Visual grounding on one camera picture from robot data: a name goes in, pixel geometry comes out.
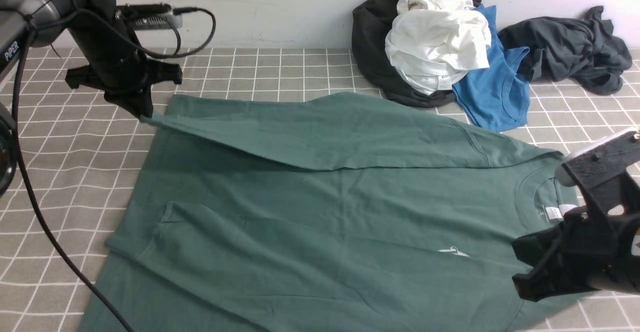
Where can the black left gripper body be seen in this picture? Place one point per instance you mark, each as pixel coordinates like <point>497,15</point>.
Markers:
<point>116,63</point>

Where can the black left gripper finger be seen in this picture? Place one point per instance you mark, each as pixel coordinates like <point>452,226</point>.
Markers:
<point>139,103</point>

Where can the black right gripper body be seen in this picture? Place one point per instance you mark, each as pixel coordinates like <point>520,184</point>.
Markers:
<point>595,247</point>

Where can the green long-sleeve top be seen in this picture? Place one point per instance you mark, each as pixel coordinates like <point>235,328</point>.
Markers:
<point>346,213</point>

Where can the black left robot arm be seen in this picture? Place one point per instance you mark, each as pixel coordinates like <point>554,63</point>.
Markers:
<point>27,24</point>

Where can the blue t-shirt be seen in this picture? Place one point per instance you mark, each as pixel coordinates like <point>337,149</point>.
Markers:
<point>496,98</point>

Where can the dark grey crumpled garment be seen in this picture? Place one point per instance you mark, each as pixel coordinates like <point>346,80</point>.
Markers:
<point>584,50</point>

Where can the black garment under white shirt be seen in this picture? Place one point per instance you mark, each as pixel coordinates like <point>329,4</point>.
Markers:
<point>372,21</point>

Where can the white t-shirt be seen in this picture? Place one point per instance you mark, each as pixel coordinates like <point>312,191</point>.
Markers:
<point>433,44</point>

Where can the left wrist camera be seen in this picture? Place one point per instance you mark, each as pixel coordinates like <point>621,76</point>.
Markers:
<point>149,17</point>

